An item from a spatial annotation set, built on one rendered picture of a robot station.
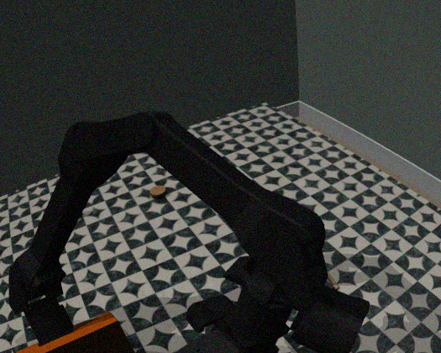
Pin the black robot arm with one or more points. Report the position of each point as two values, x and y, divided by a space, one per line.
284 270

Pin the thin wooden stick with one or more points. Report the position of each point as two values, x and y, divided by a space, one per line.
332 281

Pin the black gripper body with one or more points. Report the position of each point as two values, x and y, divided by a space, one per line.
207 312

